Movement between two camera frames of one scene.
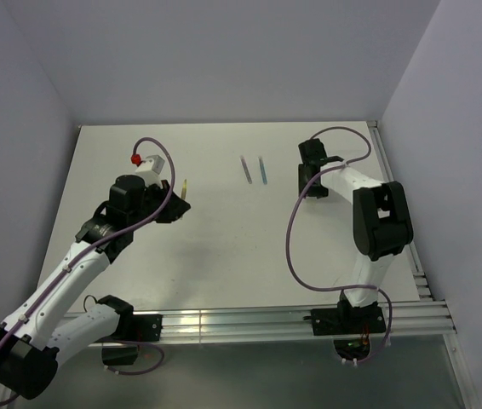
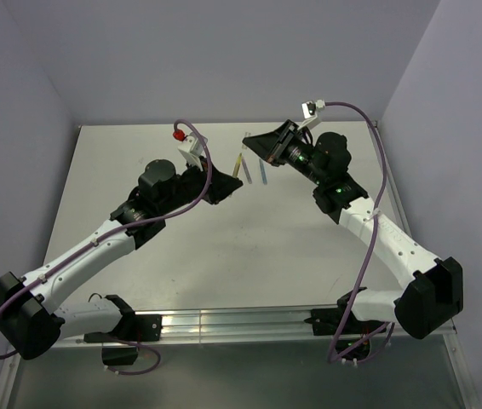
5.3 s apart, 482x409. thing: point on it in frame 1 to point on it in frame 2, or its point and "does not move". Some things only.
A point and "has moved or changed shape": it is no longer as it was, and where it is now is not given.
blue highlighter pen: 263,170 does not move
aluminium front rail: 420,318 does not move
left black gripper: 174,210 to 221,186
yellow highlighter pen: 184,189 has moved or changed shape
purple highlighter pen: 245,169 does not move
